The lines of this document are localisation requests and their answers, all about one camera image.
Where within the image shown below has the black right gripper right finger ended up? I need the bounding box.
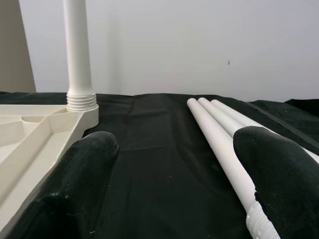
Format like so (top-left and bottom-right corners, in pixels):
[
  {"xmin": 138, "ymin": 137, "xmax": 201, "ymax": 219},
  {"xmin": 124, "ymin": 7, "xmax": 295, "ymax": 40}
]
[{"xmin": 233, "ymin": 125, "xmax": 319, "ymax": 239}]

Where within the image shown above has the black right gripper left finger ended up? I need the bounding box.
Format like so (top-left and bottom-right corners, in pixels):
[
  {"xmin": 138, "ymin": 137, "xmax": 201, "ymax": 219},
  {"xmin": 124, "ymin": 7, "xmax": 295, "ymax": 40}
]
[{"xmin": 4, "ymin": 131, "xmax": 120, "ymax": 239}]

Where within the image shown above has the white plastic children table top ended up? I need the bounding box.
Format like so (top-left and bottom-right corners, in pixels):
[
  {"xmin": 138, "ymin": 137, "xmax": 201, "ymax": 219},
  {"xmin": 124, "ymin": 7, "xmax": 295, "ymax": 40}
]
[{"xmin": 0, "ymin": 104, "xmax": 100, "ymax": 226}]

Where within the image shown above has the white plastic table leg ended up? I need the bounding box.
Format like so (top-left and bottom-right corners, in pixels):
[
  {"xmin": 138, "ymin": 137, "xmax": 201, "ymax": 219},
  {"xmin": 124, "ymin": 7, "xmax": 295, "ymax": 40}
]
[
  {"xmin": 62, "ymin": 0, "xmax": 98, "ymax": 112},
  {"xmin": 198, "ymin": 97, "xmax": 241, "ymax": 136},
  {"xmin": 210, "ymin": 99, "xmax": 319, "ymax": 165},
  {"xmin": 187, "ymin": 97, "xmax": 282, "ymax": 239}
]

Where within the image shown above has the black table cloth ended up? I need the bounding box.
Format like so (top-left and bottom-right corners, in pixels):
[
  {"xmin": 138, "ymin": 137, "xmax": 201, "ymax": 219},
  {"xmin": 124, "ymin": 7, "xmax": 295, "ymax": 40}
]
[{"xmin": 0, "ymin": 91, "xmax": 319, "ymax": 239}]

